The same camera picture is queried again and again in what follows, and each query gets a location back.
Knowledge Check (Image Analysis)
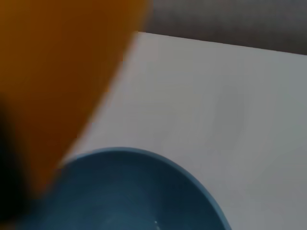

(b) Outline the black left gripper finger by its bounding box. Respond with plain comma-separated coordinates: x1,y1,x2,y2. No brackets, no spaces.
0,95,36,226

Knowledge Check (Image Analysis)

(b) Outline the yellow banana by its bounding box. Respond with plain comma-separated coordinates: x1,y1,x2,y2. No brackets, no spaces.
0,0,154,199

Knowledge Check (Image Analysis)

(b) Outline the blue plastic bowl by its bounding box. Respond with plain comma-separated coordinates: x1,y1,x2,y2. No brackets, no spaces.
14,147,232,230

